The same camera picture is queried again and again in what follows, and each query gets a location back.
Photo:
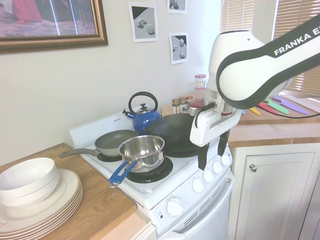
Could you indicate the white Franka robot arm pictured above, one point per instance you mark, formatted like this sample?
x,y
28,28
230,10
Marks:
x,y
240,75

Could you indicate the large grey shapes print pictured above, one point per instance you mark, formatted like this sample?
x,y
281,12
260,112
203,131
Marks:
x,y
145,22

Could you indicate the yellow knife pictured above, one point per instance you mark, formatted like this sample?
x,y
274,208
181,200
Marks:
x,y
254,111

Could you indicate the spice jar brown lid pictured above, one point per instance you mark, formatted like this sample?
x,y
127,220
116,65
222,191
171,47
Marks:
x,y
189,98
175,105
182,102

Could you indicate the purple knife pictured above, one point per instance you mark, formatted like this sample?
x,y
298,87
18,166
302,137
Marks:
x,y
292,106

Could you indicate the black coil burner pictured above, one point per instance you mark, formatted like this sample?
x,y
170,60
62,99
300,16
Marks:
x,y
155,175
180,153
107,158

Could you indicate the black wok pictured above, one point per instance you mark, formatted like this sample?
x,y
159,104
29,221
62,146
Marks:
x,y
170,130

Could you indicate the large white oven knob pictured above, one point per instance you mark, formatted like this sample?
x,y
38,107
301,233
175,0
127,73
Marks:
x,y
175,206

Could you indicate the small grey shapes print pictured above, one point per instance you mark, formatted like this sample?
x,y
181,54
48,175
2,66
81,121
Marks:
x,y
179,47

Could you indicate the cropped grey shapes print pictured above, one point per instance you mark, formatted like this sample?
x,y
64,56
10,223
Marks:
x,y
177,5

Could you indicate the metal cabinet knob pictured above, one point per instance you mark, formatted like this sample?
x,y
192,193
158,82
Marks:
x,y
253,168

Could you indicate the spice jar red lid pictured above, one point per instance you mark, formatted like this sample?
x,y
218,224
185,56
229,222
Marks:
x,y
200,102
194,108

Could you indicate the small metal lid shaker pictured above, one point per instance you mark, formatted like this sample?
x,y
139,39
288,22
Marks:
x,y
185,110

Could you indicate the white cabinet door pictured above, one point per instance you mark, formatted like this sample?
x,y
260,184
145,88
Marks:
x,y
275,190

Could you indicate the red knife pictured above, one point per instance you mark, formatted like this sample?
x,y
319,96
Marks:
x,y
266,107

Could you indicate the grey frying pan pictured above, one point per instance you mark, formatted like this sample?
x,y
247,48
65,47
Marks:
x,y
115,143

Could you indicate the green knife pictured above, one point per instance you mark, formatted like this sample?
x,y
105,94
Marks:
x,y
276,106

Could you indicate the cream dinner plate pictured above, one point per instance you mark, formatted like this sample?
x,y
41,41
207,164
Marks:
x,y
75,201
74,198
76,210
75,204
76,207
68,185

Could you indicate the white electric stove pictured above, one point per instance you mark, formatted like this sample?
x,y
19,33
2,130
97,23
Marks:
x,y
175,182

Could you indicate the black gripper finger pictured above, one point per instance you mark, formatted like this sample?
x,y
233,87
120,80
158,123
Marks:
x,y
203,157
223,145

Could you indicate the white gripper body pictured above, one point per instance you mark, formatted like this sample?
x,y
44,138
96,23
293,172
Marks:
x,y
205,132

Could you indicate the gold framed painting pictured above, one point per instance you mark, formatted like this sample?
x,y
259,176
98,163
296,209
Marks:
x,y
50,20

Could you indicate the white stove burner knob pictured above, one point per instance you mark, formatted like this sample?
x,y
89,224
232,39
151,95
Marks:
x,y
217,167
197,185
226,160
208,176

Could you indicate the white bowl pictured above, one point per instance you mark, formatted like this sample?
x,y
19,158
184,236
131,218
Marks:
x,y
45,192
27,175

